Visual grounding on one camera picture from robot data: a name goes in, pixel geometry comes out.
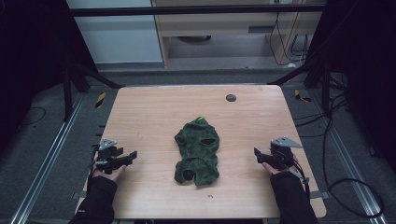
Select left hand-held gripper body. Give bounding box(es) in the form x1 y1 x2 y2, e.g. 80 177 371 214
92 138 125 175

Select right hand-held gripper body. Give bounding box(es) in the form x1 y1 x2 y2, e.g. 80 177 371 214
266 135 304 172

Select green fleece pet garment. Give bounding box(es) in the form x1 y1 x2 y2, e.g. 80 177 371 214
173 116 220 188

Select person's right hand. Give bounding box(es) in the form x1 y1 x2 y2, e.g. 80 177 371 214
261 154 301 175

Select person's left hand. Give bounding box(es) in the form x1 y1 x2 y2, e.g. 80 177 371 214
92 163 128 183

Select black and yellow floor tape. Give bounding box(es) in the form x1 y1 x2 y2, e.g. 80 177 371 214
293 89 312 104
94 91 107 109

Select black metal stand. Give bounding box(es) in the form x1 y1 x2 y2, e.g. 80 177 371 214
61 54 125 122
266 52 347 118

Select white cabinet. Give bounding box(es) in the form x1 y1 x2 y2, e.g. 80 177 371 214
65 0 164 64

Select light wooden desk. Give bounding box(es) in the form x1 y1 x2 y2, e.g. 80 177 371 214
150 0 327 69

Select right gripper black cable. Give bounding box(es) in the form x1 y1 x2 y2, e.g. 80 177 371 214
289 159 312 200

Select black looped floor cable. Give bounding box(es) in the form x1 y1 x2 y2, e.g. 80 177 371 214
321 92 386 219

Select aluminium floor rail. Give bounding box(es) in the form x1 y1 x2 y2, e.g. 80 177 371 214
9 92 86 224
308 90 389 224

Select thin black floor cable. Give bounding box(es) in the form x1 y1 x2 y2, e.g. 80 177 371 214
18 105 48 128

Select black hanging cables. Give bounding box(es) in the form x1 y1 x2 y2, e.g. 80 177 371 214
268 11 311 67

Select black horizontal frame bar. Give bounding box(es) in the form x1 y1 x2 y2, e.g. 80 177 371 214
66 4 326 18

